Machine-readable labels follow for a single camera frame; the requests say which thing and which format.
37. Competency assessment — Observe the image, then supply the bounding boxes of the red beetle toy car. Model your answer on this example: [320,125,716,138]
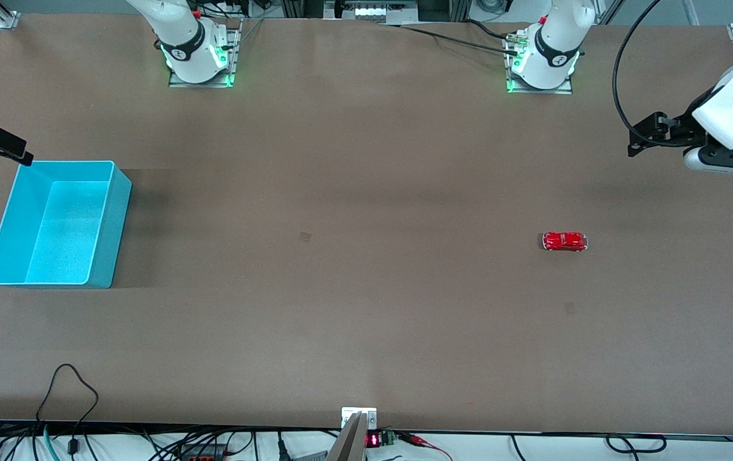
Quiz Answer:
[542,231,589,252]

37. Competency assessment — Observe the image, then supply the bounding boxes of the blue plastic box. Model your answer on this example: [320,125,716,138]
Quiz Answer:
[0,160,133,289]

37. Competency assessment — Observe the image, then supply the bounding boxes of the silver equipment box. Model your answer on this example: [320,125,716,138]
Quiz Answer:
[325,0,419,25]

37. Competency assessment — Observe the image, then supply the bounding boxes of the black power strip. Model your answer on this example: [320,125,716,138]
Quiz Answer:
[177,444,230,461]

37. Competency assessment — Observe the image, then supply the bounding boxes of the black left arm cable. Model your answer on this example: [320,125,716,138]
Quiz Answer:
[611,0,695,149]

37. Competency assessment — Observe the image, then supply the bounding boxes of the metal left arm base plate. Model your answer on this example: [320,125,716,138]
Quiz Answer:
[505,32,574,95]

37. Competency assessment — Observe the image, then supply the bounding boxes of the thick black base cable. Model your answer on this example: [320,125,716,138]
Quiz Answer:
[379,22,520,56]

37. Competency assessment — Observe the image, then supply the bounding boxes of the black oval cable loop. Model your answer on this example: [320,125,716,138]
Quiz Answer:
[606,434,668,454]

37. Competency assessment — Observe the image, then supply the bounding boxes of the thin black looped cable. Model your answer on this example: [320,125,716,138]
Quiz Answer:
[36,364,100,459]

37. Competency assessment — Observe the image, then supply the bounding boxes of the red clip lead wires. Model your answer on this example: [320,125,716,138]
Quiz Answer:
[397,433,454,461]

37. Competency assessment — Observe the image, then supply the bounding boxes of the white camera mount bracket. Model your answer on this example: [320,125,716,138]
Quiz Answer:
[341,407,378,430]

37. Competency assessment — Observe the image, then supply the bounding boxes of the grey camera pole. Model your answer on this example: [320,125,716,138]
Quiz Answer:
[326,412,367,461]

